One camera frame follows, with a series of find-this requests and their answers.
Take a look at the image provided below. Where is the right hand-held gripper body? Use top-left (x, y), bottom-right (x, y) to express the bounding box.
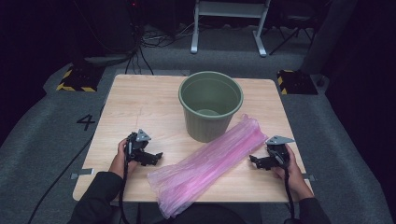
top-left (264, 134), bottom-right (296, 169)

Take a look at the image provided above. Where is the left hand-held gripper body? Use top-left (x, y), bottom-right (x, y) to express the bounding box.
top-left (124, 128), bottom-right (153, 165)

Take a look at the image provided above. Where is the pink plastic bag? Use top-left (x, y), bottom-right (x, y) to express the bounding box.
top-left (147, 113), bottom-right (269, 220)

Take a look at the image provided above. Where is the green plastic bin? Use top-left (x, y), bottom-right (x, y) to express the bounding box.
top-left (177, 70), bottom-right (245, 144)

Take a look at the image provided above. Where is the person's left hand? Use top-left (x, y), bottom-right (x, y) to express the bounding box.
top-left (108, 138), bottom-right (140, 179)

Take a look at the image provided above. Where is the person's right hand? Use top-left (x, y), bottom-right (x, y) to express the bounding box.
top-left (272, 145), bottom-right (305, 189)

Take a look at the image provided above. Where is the black yellow striped base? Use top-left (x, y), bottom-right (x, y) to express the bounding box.
top-left (55, 64), bottom-right (106, 93)
top-left (276, 69), bottom-right (319, 96)

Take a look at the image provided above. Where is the black tripod stand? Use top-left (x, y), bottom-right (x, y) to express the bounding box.
top-left (268, 12), bottom-right (316, 57)

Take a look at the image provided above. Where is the white metal stand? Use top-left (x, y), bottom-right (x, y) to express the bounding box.
top-left (190, 0), bottom-right (272, 58)

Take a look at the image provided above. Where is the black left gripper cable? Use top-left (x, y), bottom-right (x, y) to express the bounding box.
top-left (118, 148), bottom-right (131, 224)

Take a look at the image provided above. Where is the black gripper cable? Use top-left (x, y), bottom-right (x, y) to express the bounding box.
top-left (118, 148), bottom-right (131, 224)
top-left (281, 164), bottom-right (297, 224)

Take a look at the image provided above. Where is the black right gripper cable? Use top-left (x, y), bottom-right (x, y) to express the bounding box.
top-left (281, 164), bottom-right (297, 224)

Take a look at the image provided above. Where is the black floor cable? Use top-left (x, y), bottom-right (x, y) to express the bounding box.
top-left (27, 104), bottom-right (106, 224)

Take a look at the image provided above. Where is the bundle of black cables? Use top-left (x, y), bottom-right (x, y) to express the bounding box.
top-left (123, 0), bottom-right (201, 77)

